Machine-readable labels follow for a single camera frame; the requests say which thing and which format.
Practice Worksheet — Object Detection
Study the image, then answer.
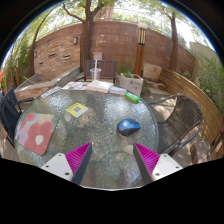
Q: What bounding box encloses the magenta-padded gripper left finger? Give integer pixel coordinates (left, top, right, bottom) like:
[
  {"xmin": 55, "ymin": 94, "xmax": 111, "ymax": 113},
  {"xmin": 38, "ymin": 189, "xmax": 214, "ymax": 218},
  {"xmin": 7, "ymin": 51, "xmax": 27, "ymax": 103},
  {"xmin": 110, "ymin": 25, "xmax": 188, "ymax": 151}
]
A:
[{"xmin": 40, "ymin": 142, "xmax": 94, "ymax": 186}]

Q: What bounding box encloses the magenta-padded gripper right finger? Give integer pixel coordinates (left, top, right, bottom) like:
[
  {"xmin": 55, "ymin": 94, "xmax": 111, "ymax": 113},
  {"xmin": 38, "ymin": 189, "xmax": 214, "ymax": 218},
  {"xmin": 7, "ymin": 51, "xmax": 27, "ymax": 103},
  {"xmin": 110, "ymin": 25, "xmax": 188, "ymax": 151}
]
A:
[{"xmin": 133, "ymin": 142, "xmax": 184, "ymax": 186}]

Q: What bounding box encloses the blue and black computer mouse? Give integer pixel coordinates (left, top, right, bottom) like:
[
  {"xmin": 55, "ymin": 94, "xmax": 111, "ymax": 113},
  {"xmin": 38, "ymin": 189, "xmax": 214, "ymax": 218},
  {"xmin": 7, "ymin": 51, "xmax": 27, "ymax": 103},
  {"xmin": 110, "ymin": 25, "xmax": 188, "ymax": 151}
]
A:
[{"xmin": 116, "ymin": 118, "xmax": 142, "ymax": 137}]

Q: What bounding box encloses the pink floral mouse pad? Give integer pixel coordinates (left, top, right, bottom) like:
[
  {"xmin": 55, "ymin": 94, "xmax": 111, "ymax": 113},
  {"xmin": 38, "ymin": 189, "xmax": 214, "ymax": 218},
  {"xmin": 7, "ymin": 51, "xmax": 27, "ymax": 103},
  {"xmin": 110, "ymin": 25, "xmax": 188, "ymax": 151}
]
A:
[{"xmin": 16, "ymin": 112, "xmax": 60, "ymax": 156}]

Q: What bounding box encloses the brown wicker chair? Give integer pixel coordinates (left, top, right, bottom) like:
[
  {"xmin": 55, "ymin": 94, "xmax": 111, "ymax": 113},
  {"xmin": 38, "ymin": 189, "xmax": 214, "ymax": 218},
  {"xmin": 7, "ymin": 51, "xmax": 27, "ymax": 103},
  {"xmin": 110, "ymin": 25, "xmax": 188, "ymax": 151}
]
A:
[{"xmin": 146, "ymin": 93, "xmax": 205, "ymax": 158}]

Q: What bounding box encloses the yellow square card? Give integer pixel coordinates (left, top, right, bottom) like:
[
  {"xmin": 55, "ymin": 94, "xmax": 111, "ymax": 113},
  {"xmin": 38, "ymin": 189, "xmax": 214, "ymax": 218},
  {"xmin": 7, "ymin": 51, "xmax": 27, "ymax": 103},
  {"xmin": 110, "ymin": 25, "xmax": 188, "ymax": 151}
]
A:
[{"xmin": 65, "ymin": 102, "xmax": 90, "ymax": 118}]

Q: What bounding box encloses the black slatted chair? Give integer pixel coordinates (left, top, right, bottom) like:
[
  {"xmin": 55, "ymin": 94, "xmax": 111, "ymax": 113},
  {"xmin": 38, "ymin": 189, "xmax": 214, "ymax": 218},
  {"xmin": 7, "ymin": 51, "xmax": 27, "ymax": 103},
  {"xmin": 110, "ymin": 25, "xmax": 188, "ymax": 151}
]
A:
[{"xmin": 0, "ymin": 87, "xmax": 34, "ymax": 148}]

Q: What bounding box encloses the white printed sign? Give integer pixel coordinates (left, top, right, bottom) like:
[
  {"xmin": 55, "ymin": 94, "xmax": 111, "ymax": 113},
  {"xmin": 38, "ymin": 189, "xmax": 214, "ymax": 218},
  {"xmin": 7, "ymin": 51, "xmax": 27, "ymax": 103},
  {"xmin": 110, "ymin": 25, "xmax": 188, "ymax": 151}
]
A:
[{"xmin": 40, "ymin": 86, "xmax": 63, "ymax": 99}]

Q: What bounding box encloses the green tube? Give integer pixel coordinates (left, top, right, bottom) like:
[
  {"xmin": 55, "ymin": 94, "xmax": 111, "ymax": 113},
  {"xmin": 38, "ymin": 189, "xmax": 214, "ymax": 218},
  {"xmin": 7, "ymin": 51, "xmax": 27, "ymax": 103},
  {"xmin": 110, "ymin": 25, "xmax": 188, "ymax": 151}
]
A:
[{"xmin": 124, "ymin": 91, "xmax": 142, "ymax": 104}]

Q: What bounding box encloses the curved wooden slat fence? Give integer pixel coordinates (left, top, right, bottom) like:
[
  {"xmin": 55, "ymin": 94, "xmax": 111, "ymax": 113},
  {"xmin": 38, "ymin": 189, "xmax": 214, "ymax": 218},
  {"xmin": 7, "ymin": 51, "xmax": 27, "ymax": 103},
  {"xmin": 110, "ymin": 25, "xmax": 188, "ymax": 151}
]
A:
[{"xmin": 159, "ymin": 67, "xmax": 224, "ymax": 144}]

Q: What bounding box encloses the stone raised garden bed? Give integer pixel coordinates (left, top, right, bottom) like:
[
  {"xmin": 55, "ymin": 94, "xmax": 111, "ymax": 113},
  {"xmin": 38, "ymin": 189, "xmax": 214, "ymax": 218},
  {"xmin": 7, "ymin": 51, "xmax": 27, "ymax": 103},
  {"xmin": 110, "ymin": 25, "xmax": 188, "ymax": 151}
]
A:
[{"xmin": 14, "ymin": 65, "xmax": 82, "ymax": 101}]

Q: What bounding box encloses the white planter box with plants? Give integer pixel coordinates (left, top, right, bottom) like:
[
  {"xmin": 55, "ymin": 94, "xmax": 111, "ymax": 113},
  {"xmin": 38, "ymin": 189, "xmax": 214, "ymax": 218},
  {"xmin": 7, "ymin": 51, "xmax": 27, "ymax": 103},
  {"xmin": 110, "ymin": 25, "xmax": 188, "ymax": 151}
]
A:
[{"xmin": 119, "ymin": 71, "xmax": 144, "ymax": 97}]

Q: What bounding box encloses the pink thin book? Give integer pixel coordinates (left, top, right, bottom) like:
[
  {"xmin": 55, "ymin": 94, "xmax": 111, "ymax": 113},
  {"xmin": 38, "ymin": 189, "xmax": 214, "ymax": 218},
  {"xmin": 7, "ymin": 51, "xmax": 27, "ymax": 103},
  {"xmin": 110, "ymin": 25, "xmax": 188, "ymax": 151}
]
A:
[{"xmin": 109, "ymin": 85, "xmax": 128, "ymax": 97}]

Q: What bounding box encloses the beige stone block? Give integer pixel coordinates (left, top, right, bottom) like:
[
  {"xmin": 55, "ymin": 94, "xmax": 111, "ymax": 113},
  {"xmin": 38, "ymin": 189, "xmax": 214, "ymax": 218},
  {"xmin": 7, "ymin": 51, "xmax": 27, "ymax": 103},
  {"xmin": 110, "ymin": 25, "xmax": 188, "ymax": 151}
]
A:
[{"xmin": 143, "ymin": 62, "xmax": 163, "ymax": 83}]

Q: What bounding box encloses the clear plastic cup with straw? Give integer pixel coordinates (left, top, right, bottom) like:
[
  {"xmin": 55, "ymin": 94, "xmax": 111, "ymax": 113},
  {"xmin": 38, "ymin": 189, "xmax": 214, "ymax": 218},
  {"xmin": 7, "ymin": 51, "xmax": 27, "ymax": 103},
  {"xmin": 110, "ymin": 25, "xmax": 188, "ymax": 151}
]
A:
[{"xmin": 89, "ymin": 59, "xmax": 102, "ymax": 82}]

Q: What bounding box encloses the dark slatted-back chair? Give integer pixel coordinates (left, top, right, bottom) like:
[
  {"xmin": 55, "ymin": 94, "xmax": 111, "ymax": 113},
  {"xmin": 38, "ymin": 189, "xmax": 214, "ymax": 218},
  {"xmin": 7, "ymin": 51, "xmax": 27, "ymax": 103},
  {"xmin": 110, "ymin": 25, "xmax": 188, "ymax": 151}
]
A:
[{"xmin": 83, "ymin": 59, "xmax": 118, "ymax": 84}]

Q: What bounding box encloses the slender tree trunk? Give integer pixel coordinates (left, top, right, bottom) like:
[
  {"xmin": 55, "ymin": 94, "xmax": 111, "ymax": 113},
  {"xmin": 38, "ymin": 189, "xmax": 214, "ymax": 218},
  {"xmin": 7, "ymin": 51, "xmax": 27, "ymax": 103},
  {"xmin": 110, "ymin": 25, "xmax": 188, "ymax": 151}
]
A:
[{"xmin": 163, "ymin": 9, "xmax": 181, "ymax": 72}]

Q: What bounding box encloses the forked tree trunk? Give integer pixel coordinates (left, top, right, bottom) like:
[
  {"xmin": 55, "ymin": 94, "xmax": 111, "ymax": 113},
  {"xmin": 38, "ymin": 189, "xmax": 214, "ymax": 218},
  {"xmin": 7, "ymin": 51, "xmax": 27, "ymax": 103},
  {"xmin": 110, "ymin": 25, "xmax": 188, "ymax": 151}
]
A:
[{"xmin": 61, "ymin": 0, "xmax": 111, "ymax": 73}]

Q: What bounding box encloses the wooden garden lamp post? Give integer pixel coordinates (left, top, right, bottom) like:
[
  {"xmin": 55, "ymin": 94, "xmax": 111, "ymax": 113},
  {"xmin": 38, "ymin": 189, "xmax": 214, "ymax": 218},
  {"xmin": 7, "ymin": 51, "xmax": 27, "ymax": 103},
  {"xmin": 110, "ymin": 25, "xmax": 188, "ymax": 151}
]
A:
[{"xmin": 133, "ymin": 22, "xmax": 148, "ymax": 77}]

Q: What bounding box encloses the white wall box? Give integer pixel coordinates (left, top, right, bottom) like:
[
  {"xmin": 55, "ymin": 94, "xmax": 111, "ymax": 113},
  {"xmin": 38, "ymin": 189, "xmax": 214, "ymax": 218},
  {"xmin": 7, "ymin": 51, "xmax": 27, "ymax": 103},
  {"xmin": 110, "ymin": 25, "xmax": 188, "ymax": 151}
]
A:
[{"xmin": 92, "ymin": 51, "xmax": 104, "ymax": 61}]

